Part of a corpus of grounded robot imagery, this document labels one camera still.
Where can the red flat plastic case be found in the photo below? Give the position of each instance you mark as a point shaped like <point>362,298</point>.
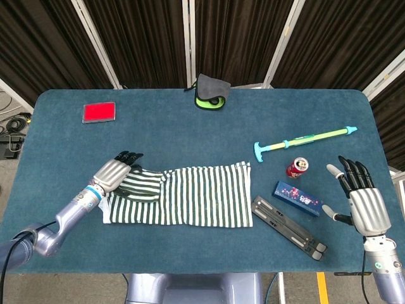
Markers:
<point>99,112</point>

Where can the black table edge bar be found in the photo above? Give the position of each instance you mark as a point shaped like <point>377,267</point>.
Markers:
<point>348,273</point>

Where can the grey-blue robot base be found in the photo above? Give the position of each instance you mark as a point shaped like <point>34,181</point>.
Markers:
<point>190,288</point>

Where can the yellow floor tape strip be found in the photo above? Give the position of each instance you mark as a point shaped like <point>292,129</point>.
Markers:
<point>322,288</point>

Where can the black floor equipment box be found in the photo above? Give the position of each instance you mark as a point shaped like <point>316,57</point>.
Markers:
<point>11,147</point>

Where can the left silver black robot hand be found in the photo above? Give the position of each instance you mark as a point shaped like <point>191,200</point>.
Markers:
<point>110,175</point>

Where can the blue patterned long box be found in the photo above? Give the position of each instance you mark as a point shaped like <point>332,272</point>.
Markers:
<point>297,198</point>

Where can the green white striped T-shirt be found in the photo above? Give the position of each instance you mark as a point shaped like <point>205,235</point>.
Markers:
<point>205,196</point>

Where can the black folding laptop stand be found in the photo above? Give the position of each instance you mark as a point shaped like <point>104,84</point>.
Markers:
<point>284,225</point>

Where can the teal green toy water pump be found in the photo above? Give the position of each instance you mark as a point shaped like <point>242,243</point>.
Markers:
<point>303,139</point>

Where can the white metal rack frame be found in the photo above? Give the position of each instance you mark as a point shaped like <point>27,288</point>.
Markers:
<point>399,182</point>

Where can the white table leg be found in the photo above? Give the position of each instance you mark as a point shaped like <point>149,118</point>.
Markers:
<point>281,288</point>

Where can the dark pleated screen panel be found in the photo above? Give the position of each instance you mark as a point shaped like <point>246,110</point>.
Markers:
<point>142,41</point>
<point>395,120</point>
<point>237,38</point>
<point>47,47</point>
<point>341,41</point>

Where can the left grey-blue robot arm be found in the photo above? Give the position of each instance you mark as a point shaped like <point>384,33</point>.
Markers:
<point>69,212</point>

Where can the grey green cloth pouch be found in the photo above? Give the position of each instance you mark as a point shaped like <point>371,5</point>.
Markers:
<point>210,87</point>

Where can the blue felt table cover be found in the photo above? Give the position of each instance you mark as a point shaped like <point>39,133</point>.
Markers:
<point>205,126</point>

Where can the red soda can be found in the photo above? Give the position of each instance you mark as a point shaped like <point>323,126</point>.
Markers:
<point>295,171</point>

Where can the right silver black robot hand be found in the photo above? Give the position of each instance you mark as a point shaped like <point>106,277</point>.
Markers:
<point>368,210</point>

